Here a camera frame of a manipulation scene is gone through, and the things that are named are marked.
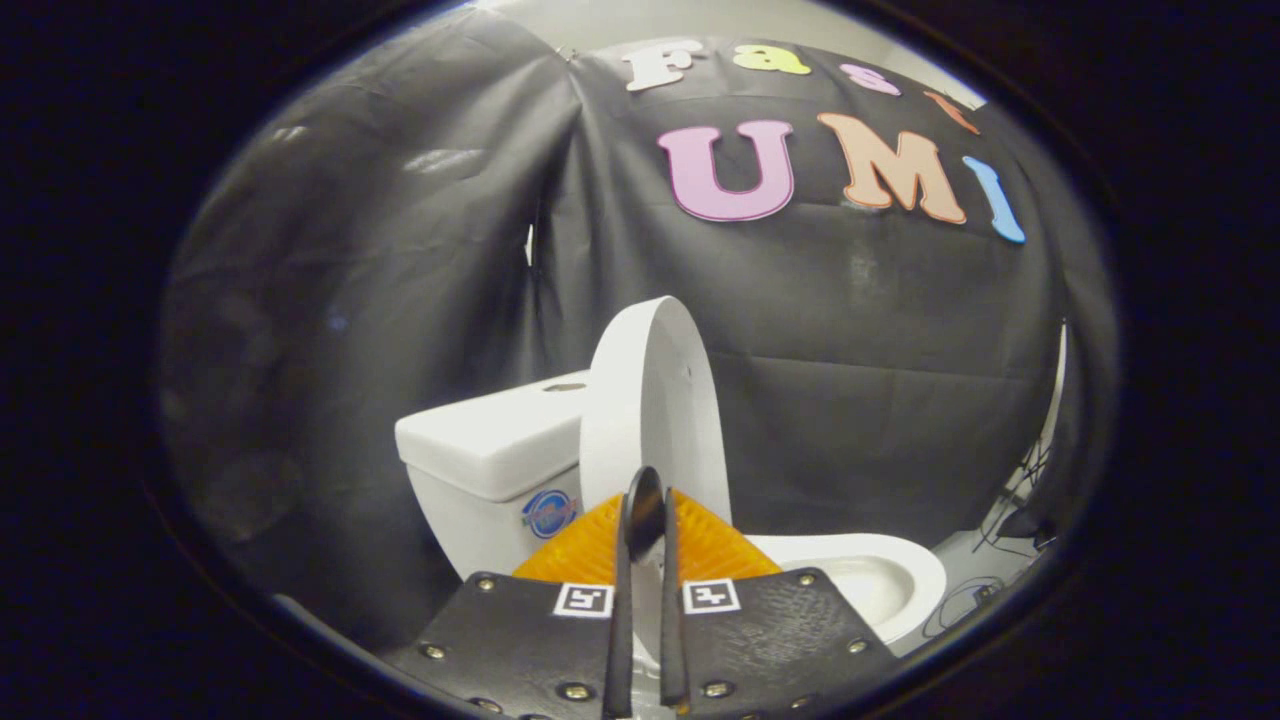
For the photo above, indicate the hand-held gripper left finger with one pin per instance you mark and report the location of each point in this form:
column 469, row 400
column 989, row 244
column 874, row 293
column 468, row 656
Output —
column 530, row 640

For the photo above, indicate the black backdrop cloth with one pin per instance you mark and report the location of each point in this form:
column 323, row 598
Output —
column 850, row 350

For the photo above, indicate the white toilet lid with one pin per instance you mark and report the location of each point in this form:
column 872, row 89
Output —
column 650, row 400

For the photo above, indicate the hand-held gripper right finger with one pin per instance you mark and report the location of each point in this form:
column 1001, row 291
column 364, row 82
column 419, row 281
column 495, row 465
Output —
column 770, row 635

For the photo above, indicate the white toilet bowl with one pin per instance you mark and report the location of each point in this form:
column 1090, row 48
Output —
column 865, row 592

